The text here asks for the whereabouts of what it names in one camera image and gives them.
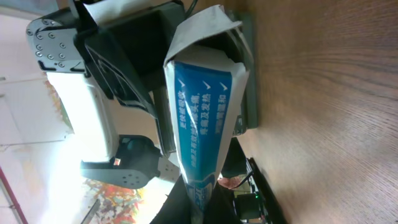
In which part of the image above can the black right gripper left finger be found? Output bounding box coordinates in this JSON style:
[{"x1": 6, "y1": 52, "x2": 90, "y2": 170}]
[{"x1": 150, "y1": 176, "x2": 191, "y2": 224}]

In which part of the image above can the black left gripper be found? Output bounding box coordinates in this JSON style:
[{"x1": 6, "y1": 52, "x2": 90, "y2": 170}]
[{"x1": 226, "y1": 11, "x2": 258, "y2": 136}]

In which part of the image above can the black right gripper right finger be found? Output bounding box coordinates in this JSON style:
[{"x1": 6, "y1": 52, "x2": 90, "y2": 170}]
[{"x1": 203, "y1": 184, "x2": 241, "y2": 224}]

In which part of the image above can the white green medicine box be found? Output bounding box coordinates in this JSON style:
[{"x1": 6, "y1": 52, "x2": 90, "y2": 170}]
[{"x1": 164, "y1": 5, "x2": 246, "y2": 213}]

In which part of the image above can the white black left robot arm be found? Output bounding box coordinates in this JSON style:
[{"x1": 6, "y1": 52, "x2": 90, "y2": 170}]
[{"x1": 26, "y1": 1, "x2": 253, "y2": 191}]

